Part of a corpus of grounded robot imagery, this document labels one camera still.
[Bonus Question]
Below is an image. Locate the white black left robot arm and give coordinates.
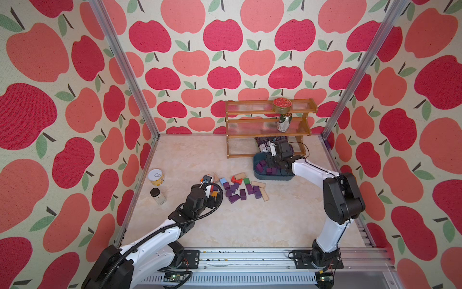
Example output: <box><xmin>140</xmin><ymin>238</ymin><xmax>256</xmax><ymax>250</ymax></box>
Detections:
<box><xmin>81</xmin><ymin>179</ymin><xmax>225</xmax><ymax>289</ymax></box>

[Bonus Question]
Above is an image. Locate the aluminium right corner post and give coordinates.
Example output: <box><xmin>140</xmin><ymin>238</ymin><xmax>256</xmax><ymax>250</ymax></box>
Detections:
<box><xmin>321</xmin><ymin>0</ymin><xmax>410</xmax><ymax>142</ymax></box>

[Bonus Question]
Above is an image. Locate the purple snack bag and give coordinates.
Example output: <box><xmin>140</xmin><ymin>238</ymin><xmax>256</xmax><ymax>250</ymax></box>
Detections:
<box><xmin>255</xmin><ymin>136</ymin><xmax>288</xmax><ymax>153</ymax></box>

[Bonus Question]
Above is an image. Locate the small green white bottle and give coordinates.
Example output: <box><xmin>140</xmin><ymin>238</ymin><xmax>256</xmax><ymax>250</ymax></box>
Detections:
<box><xmin>278</xmin><ymin>113</ymin><xmax>292</xmax><ymax>133</ymax></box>

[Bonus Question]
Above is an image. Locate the purple brick centre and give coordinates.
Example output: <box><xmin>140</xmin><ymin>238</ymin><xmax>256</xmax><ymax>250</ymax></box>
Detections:
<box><xmin>239</xmin><ymin>189</ymin><xmax>247</xmax><ymax>201</ymax></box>

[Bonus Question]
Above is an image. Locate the aluminium corner post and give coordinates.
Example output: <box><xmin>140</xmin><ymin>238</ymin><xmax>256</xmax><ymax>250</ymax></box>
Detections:
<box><xmin>321</xmin><ymin>0</ymin><xmax>410</xmax><ymax>142</ymax></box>
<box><xmin>89</xmin><ymin>0</ymin><xmax>160</xmax><ymax>141</ymax></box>

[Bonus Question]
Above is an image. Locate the red block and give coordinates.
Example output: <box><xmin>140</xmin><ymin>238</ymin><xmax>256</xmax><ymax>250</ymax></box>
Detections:
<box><xmin>232</xmin><ymin>176</ymin><xmax>243</xmax><ymax>185</ymax></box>

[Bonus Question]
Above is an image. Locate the aluminium left corner post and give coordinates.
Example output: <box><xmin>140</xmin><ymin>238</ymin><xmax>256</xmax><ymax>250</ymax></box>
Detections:
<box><xmin>89</xmin><ymin>0</ymin><xmax>160</xmax><ymax>141</ymax></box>

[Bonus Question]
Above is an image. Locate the tan short block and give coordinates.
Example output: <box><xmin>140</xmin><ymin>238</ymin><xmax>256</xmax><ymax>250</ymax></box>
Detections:
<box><xmin>234</xmin><ymin>172</ymin><xmax>247</xmax><ymax>179</ymax></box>

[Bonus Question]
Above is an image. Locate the teal storage bin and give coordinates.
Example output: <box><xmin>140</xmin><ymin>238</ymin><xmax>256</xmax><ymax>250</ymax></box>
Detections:
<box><xmin>253</xmin><ymin>152</ymin><xmax>295</xmax><ymax>181</ymax></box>

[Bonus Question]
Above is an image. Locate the purple upright brick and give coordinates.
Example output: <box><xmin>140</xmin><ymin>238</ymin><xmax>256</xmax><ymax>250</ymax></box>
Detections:
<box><xmin>245</xmin><ymin>184</ymin><xmax>254</xmax><ymax>195</ymax></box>

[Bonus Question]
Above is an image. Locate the tan wooden long block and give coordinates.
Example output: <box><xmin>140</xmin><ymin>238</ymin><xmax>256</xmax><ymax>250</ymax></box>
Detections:
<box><xmin>260</xmin><ymin>187</ymin><xmax>269</xmax><ymax>202</ymax></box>

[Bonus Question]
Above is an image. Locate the orange wooden shelf rack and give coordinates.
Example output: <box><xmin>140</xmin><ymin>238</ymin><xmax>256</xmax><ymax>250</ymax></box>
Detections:
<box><xmin>225</xmin><ymin>99</ymin><xmax>318</xmax><ymax>158</ymax></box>

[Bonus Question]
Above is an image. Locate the long purple brick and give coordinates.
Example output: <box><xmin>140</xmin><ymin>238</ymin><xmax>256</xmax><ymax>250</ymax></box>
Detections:
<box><xmin>229</xmin><ymin>194</ymin><xmax>241</xmax><ymax>204</ymax></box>

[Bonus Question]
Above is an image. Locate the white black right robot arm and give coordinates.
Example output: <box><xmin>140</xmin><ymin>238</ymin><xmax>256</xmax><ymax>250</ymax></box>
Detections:
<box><xmin>268</xmin><ymin>140</ymin><xmax>366</xmax><ymax>269</ymax></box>

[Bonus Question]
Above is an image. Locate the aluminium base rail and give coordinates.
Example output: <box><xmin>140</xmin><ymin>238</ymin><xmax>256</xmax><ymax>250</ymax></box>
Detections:
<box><xmin>133</xmin><ymin>247</ymin><xmax>394</xmax><ymax>289</ymax></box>

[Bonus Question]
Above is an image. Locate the glass jar black lid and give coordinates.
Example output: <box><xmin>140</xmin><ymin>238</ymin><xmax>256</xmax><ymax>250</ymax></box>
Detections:
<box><xmin>150</xmin><ymin>187</ymin><xmax>166</xmax><ymax>205</ymax></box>

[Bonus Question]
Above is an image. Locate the tan wooden flat block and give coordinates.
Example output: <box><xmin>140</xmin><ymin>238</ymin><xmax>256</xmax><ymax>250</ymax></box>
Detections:
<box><xmin>251</xmin><ymin>181</ymin><xmax>266</xmax><ymax>188</ymax></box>

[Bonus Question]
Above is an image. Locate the yellow peach tin can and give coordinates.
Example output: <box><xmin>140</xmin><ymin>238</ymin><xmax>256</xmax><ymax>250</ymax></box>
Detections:
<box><xmin>148</xmin><ymin>169</ymin><xmax>164</xmax><ymax>187</ymax></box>

